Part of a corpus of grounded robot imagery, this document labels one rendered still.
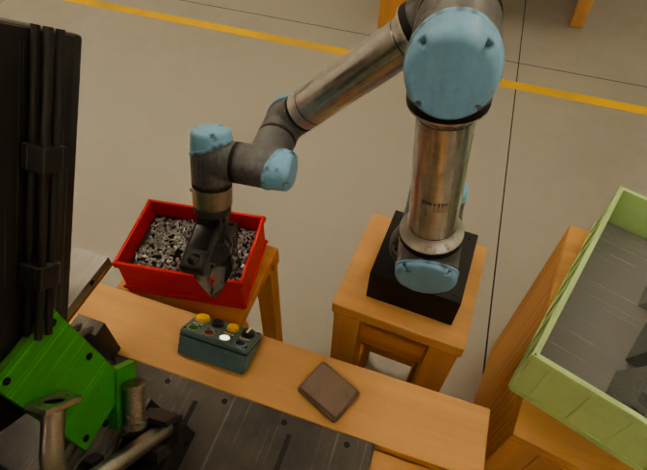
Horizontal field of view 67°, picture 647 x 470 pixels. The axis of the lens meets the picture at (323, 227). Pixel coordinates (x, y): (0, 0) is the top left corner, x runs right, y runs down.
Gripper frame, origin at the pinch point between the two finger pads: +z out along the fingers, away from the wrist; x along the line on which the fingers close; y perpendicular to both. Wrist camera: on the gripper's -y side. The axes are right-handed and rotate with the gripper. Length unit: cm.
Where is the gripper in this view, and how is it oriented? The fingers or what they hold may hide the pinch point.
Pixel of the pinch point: (212, 294)
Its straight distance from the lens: 105.4
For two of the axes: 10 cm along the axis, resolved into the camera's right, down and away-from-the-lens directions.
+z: -0.9, 8.6, 5.0
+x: -9.9, -1.3, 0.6
